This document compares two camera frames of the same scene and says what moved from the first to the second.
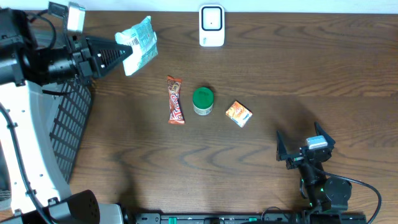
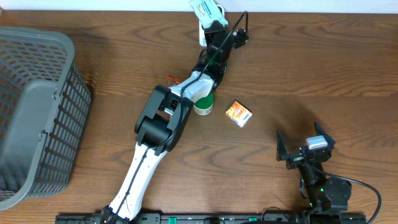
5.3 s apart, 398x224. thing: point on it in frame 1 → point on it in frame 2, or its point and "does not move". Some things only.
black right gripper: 295,159 does not move
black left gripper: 83,58 → 214,32
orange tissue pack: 239,113 does not move
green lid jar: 203,99 does not move
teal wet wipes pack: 142,38 → 208,11
